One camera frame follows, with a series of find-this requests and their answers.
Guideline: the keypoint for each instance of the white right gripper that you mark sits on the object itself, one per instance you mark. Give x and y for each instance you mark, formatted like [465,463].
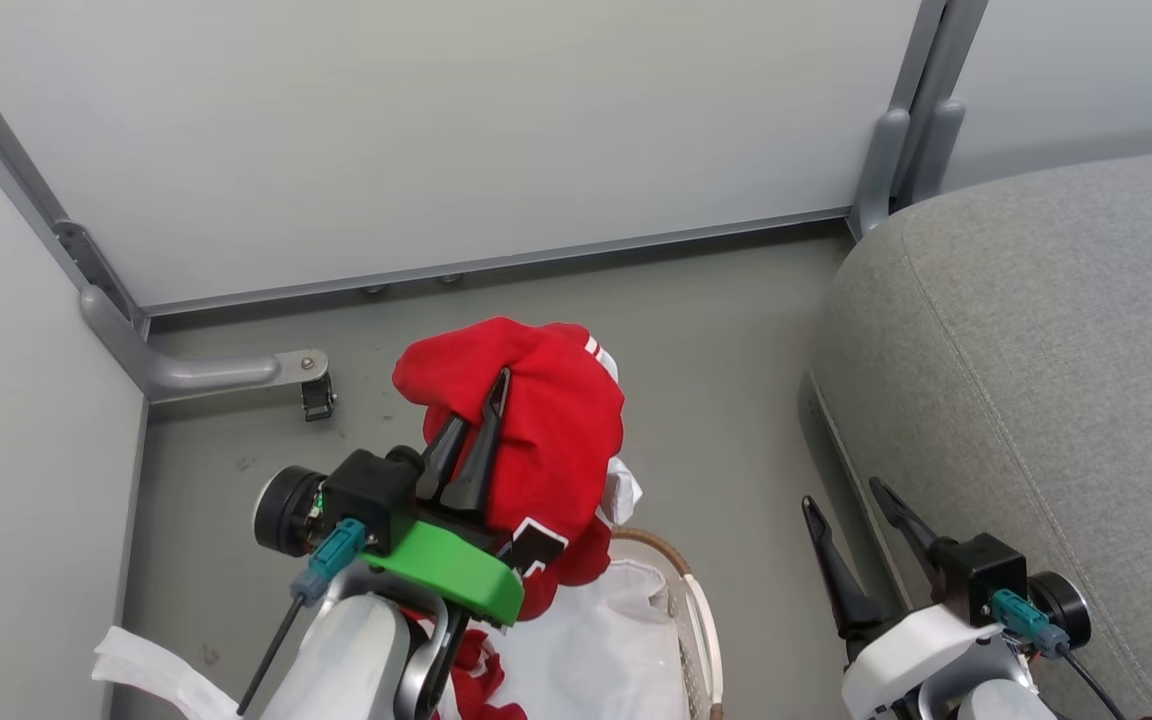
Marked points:
[911,650]

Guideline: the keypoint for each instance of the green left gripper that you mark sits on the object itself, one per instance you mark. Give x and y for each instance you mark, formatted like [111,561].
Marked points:
[456,575]

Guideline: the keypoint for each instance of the red sports jersey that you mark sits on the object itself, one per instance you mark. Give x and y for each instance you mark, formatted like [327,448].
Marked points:
[556,430]

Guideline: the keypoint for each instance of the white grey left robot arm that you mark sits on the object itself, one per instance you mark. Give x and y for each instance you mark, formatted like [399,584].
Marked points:
[351,660]

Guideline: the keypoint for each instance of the white laundry basket brown rim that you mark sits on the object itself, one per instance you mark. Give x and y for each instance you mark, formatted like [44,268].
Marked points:
[701,620]

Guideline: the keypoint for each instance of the white basket liner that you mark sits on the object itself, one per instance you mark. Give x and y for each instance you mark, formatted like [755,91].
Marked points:
[596,650]

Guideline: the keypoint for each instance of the black caster wheel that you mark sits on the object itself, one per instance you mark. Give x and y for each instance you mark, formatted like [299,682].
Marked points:
[318,398]

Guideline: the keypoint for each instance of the grey fabric sofa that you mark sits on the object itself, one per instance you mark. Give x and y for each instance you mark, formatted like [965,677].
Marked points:
[1036,350]

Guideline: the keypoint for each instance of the grey partition foot bar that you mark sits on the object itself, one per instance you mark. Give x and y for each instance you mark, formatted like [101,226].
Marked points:
[206,372]

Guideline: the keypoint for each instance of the white cloth strip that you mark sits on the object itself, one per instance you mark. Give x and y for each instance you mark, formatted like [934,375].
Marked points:
[151,665]

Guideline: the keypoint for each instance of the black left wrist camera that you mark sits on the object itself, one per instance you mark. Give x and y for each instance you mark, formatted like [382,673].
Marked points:
[366,490]

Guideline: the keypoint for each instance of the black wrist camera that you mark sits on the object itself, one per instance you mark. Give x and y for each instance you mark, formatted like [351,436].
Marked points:
[366,490]
[981,570]

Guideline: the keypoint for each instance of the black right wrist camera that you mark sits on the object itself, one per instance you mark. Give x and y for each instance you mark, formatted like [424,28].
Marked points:
[981,570]

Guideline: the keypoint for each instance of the grey partition bottom rail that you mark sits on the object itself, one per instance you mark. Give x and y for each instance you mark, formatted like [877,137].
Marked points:
[496,262]

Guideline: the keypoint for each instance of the grey double partition post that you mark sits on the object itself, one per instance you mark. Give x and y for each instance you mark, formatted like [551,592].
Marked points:
[911,130]

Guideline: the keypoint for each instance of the grey partition corner post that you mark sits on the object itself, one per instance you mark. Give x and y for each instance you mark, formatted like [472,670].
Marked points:
[26,190]

